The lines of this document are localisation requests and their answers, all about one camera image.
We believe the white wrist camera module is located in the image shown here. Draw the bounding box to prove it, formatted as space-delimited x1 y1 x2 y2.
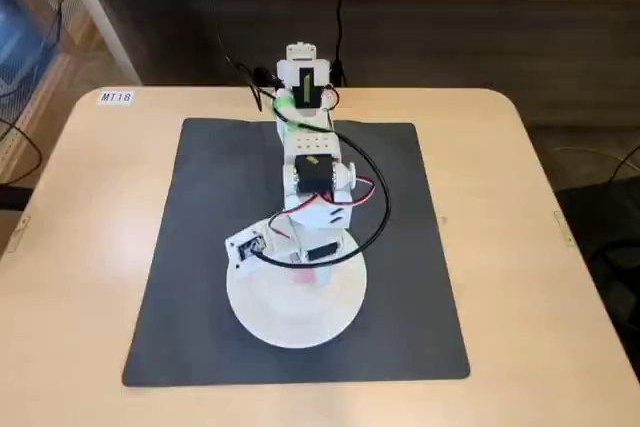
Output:
223 219 277 277

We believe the white label MT18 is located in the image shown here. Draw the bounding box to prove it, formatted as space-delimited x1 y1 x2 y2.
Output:
97 90 135 107

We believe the metal table edge bracket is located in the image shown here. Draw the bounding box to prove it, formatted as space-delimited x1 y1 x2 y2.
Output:
5 214 32 254
552 208 575 248

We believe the white round dish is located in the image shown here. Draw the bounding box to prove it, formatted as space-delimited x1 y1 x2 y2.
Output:
225 219 370 349

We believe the dark grey mat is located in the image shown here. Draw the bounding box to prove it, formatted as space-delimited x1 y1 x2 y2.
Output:
121 117 472 389

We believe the blue plastic container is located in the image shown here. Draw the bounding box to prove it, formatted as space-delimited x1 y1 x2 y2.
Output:
0 0 62 94

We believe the pink small box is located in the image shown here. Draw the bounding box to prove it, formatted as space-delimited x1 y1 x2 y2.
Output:
291 269 321 289

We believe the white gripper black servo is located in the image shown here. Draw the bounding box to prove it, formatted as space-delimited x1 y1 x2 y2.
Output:
285 226 348 293

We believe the thin black floor cable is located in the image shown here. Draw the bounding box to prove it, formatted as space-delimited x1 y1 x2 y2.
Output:
0 115 42 184

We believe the thin grey floor cable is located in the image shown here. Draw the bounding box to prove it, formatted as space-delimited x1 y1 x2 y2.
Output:
552 144 640 183

